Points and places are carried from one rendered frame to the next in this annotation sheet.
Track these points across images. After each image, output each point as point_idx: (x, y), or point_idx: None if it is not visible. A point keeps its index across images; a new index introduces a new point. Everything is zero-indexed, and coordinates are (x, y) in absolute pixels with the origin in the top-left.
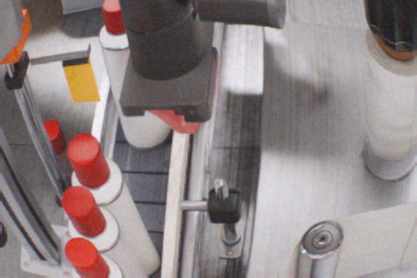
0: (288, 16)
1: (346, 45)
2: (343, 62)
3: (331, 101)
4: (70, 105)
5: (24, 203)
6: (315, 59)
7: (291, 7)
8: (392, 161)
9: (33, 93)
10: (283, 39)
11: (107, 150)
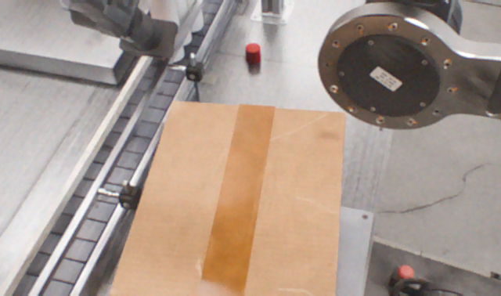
0: (92, 102)
1: (70, 48)
2: (81, 39)
3: None
4: (239, 77)
5: None
6: (97, 43)
7: (85, 108)
8: None
9: (270, 90)
10: (108, 55)
11: (215, 23)
